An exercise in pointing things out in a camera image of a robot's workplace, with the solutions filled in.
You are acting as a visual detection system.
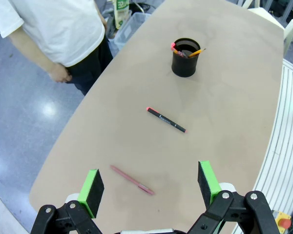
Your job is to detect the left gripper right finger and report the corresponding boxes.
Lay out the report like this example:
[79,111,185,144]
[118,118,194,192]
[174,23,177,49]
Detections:
[187,160,280,234]

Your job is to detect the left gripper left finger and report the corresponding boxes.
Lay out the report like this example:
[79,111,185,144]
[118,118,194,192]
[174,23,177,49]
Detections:
[30,168,108,234]

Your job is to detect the person's right forearm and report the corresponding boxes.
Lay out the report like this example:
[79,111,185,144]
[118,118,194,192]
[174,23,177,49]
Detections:
[8,24,58,74]

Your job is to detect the dusty pink pen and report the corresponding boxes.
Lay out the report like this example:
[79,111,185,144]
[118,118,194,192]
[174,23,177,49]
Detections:
[109,165,155,195]

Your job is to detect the black mesh pen holder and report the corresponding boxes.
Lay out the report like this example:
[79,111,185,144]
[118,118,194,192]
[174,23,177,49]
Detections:
[171,38,201,78]

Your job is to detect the person's right hand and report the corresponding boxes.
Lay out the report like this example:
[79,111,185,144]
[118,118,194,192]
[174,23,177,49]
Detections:
[47,62,73,84]

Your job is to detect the black marker pink caps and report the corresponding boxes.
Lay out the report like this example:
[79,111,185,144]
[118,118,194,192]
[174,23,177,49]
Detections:
[146,106,188,134]

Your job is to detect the white slatted platform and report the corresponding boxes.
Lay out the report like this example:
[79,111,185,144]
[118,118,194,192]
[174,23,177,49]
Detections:
[234,58,293,234]

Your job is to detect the yellow emergency stop button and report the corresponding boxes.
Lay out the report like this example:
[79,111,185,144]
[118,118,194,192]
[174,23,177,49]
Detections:
[274,211,293,231]

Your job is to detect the person in white shirt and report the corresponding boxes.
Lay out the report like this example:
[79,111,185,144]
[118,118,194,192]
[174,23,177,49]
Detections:
[0,0,114,96]

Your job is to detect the white chair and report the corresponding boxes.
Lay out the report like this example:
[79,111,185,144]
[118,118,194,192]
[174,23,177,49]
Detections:
[248,7,293,57]

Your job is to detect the translucent grey plastic bin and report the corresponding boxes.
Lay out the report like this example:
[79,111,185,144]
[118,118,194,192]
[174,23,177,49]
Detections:
[113,12,152,53]

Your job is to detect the green labelled bottle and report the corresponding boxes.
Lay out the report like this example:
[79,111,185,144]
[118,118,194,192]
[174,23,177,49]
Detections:
[115,0,131,30]

